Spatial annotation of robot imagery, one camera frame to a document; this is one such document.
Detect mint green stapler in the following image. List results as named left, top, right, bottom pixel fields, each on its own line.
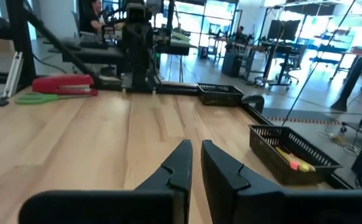
left=170, top=30, right=191, bottom=44

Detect black orange striped ramp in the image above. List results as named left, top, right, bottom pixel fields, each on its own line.
left=264, top=115, right=342, bottom=126

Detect black computer tower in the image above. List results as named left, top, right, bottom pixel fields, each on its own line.
left=221, top=51, right=244, bottom=78

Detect black side desk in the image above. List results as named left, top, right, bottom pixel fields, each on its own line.
left=46, top=36, right=191, bottom=66

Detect red stapler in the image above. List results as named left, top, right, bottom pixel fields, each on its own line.
left=31, top=73, right=99, bottom=97

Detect yellow pencil with orange end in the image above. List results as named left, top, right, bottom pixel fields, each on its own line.
left=275, top=146, right=300, bottom=171

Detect silver aluminium bar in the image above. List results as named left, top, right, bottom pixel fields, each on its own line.
left=2, top=51, right=24, bottom=99

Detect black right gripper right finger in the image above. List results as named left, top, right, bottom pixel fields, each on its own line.
left=200, top=139, right=284, bottom=224

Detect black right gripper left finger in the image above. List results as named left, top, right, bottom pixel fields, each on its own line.
left=135, top=139, right=194, bottom=224

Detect black monitor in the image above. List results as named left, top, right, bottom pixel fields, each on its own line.
left=267, top=19, right=302, bottom=42

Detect green handled scissors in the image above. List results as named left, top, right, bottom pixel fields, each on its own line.
left=14, top=92, right=91, bottom=106

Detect black standing desk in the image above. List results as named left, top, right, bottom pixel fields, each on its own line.
left=245, top=40, right=309, bottom=91

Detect black plastic mesh bin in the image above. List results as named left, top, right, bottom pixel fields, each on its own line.
left=196, top=82, right=245, bottom=108
left=248, top=123, right=343, bottom=187

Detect person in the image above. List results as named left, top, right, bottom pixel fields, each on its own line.
left=78, top=0, right=106, bottom=34
left=234, top=25, right=247, bottom=43

